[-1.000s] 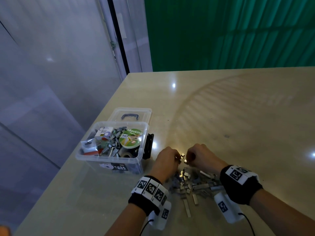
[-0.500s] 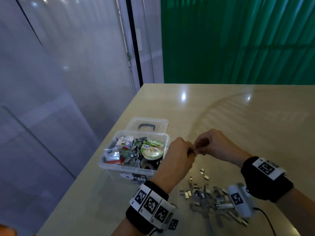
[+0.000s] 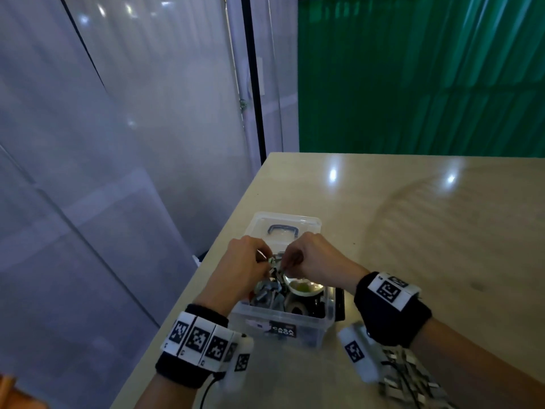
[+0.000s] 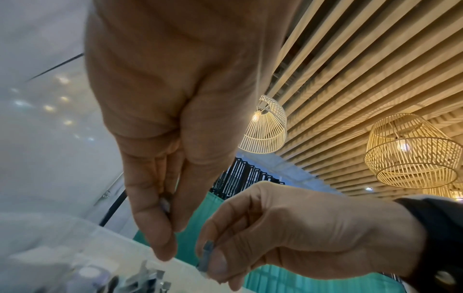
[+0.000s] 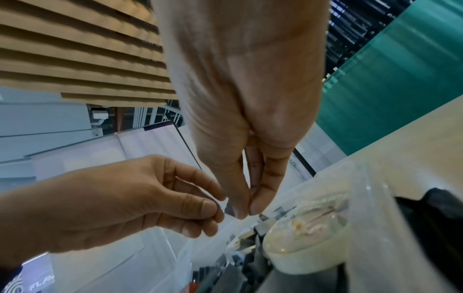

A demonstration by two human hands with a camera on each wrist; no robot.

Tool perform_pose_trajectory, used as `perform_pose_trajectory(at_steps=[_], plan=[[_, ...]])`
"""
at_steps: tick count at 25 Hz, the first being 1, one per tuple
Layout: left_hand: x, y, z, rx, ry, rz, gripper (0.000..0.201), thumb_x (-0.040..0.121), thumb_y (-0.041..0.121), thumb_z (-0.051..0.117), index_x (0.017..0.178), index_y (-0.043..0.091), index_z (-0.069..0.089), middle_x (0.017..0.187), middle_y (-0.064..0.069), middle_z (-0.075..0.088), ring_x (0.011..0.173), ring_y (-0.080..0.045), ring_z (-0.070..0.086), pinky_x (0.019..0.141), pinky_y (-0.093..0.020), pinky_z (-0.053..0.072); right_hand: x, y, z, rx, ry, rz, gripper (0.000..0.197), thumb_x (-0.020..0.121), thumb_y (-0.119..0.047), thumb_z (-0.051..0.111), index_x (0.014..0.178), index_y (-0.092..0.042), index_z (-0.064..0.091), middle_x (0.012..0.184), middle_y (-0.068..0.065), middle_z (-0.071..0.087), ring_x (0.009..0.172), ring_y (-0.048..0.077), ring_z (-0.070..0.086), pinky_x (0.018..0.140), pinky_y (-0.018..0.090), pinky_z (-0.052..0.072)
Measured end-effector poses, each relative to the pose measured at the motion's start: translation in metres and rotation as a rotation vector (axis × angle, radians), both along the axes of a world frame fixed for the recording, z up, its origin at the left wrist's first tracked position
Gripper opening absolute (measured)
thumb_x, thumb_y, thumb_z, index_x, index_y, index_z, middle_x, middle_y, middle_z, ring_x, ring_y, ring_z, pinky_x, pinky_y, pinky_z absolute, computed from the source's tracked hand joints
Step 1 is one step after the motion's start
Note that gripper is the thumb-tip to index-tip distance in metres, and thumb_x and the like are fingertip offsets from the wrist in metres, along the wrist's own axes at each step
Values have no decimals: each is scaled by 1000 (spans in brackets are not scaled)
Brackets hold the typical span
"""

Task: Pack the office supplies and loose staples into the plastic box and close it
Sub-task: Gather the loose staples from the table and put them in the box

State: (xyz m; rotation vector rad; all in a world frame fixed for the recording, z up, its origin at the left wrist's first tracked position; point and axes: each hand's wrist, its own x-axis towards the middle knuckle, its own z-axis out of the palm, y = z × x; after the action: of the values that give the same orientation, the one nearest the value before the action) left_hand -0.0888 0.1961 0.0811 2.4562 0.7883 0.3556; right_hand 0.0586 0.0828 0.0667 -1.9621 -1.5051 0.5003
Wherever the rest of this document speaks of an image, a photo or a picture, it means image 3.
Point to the person's left hand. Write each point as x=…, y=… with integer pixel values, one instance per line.
x=234, y=272

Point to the person's right hand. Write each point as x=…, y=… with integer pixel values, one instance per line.
x=328, y=258

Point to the transparent storage box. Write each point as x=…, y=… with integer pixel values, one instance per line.
x=289, y=323

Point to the pile of metal staple strips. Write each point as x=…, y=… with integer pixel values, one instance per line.
x=413, y=379

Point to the person's left forearm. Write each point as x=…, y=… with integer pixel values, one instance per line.
x=166, y=394

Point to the person's right forearm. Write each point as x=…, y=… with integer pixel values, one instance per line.
x=477, y=366

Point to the transparent box lid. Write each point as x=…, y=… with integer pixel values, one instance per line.
x=264, y=221

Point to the black marker wristband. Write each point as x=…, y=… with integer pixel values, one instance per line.
x=197, y=345
x=392, y=306

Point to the green curtain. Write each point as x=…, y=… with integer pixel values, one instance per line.
x=417, y=72

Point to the orange chair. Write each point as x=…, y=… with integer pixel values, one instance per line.
x=13, y=396

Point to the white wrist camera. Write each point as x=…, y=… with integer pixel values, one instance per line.
x=358, y=352
x=240, y=362

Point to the black window post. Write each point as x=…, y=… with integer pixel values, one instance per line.
x=253, y=76

